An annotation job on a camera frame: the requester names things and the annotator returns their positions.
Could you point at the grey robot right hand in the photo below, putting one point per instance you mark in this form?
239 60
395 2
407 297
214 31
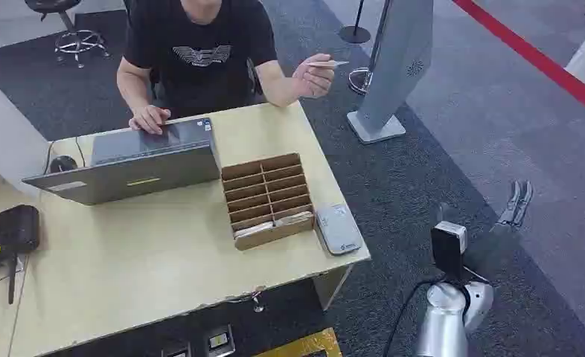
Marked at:
517 207

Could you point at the person's left hand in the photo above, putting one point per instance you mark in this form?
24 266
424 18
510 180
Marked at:
314 79

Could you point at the person's right hand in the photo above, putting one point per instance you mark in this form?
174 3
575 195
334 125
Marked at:
148 119

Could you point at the pale printed card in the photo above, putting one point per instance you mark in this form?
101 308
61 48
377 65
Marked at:
332 63

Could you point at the grey laptop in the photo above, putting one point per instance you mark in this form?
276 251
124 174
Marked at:
139 170

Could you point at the person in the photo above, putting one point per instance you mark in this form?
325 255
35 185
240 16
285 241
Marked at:
199 54

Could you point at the grey kiosk stand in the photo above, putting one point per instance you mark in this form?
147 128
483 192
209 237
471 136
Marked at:
396 64

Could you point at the black computer mouse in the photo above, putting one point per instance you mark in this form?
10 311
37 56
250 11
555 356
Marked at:
63 164

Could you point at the black stool, chrome base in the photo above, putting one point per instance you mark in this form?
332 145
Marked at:
75 39

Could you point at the wooden card box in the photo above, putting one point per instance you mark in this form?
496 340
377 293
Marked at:
268 197

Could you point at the pale wooden desk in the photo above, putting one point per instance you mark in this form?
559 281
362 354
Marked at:
139 256

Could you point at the card stack, brown edges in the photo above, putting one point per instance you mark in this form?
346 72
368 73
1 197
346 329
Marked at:
295 219

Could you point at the white cabinet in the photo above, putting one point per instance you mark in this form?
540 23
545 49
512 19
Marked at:
6 133

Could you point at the red floor tape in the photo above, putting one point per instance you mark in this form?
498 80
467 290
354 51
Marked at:
539 59

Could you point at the grey card reader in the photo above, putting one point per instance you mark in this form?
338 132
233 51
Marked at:
338 229

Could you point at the card stack, pale edges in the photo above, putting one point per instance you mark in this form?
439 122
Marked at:
253 230

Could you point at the black router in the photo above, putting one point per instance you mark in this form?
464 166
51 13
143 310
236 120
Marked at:
6 231

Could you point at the metal desk edge clamp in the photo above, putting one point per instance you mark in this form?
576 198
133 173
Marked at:
257 299

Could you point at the large floor power socket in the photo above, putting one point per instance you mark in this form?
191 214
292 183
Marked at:
219 341

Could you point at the small floor power socket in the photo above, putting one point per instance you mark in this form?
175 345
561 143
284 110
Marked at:
176 352

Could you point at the yellow floor marker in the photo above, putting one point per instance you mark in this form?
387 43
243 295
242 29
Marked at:
302 346

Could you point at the black stanchion post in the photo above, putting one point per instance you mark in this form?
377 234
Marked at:
354 34

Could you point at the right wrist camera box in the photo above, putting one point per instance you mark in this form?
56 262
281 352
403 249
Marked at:
448 249

